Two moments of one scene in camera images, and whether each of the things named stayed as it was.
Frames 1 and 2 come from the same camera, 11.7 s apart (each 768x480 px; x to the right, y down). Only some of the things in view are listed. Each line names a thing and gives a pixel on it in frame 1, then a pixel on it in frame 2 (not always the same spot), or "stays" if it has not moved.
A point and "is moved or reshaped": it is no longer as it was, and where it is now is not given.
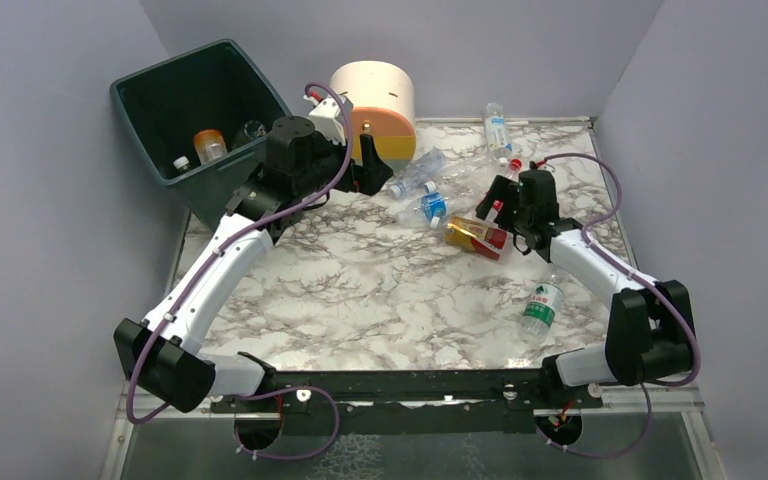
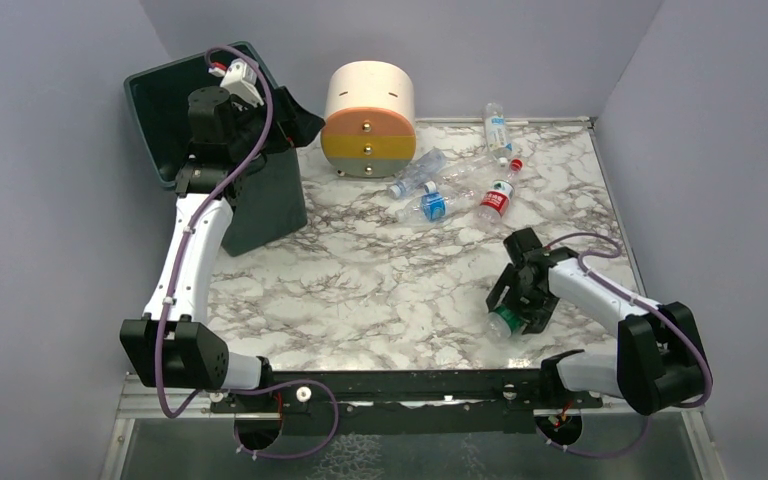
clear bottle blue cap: x=416 y=174 stays
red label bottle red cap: x=515 y=165 stays
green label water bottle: x=541 y=307 is moved or reshaped
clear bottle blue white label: x=496 y=132 stays
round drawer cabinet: x=382 y=98 stays
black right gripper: x=502 y=201 -> x=523 y=302
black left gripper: x=363 y=168 -> x=284 y=118
